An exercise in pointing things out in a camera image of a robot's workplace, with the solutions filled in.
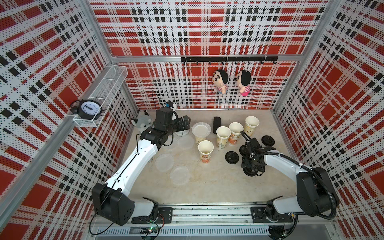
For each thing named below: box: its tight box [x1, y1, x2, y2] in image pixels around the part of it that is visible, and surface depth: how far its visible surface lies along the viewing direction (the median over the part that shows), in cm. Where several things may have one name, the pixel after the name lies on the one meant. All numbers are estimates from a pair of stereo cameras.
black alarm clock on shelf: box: [70, 99, 105, 121], surface depth 64 cm
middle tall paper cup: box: [216, 126, 232, 151], surface depth 91 cm
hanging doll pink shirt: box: [236, 70, 252, 97], surface depth 97 cm
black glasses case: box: [213, 116, 222, 135], surface depth 114 cm
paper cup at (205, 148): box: [197, 140, 214, 164], surface depth 84 cm
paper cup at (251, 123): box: [244, 115, 260, 137], surface depth 97 cm
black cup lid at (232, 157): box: [225, 151, 240, 165], surface depth 95 cm
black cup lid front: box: [243, 167, 258, 177], surface depth 89 cm
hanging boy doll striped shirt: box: [212, 69, 229, 95], surface depth 95 cm
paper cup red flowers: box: [228, 122, 244, 146], surface depth 93 cm
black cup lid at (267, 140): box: [261, 135, 275, 146], surface depth 103 cm
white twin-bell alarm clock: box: [174, 129, 190, 137], surface depth 107 cm
